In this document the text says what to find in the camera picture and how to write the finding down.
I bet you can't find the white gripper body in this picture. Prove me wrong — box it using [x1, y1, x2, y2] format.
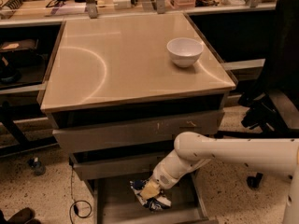
[152, 170, 178, 189]

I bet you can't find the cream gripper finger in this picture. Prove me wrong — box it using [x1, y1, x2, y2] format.
[140, 179, 161, 200]

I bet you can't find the blue chip bag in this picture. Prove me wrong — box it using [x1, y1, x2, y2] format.
[130, 179, 171, 211]

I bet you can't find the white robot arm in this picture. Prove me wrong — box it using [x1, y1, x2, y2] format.
[138, 132, 299, 224]

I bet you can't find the bottom drawer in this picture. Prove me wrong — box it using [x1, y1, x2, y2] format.
[94, 173, 219, 224]

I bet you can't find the drawer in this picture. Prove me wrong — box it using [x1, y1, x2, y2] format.
[70, 149, 169, 180]
[94, 173, 219, 224]
[53, 110, 224, 153]

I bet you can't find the top drawer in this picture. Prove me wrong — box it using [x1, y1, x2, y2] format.
[53, 110, 224, 153]

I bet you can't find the middle drawer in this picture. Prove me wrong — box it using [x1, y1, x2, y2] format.
[70, 149, 169, 180]

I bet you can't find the grey drawer cabinet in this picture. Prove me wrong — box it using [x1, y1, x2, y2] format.
[36, 12, 237, 224]

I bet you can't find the small blue floor object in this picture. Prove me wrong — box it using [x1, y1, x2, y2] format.
[27, 157, 46, 175]

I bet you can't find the white bowl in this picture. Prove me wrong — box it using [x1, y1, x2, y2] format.
[166, 37, 204, 68]

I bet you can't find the brown shoe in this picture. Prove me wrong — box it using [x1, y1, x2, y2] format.
[0, 207, 42, 224]

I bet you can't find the black office chair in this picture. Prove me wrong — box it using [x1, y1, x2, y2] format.
[214, 0, 299, 189]

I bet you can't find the black table leg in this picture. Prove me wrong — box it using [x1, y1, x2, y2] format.
[0, 102, 57, 158]

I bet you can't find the black coil spring holder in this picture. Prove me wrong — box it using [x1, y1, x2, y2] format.
[0, 0, 22, 19]

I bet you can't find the grey metal post left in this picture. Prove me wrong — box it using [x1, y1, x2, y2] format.
[85, 0, 98, 19]

